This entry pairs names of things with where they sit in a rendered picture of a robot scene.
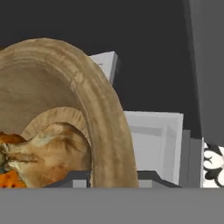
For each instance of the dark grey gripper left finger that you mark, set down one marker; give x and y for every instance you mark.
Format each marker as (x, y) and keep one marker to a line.
(78, 178)

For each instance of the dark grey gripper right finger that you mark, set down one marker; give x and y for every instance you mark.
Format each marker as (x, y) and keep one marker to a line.
(148, 178)

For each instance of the brown wooden bowl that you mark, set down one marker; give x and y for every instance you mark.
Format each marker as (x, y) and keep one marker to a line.
(96, 96)

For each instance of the dark grey fridge door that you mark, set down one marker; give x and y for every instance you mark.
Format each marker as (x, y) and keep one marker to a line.
(208, 73)

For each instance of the white cupboard door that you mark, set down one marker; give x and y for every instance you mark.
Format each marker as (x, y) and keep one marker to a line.
(106, 62)
(154, 140)

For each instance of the grey cupboard side panel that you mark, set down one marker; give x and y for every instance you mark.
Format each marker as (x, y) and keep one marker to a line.
(191, 160)

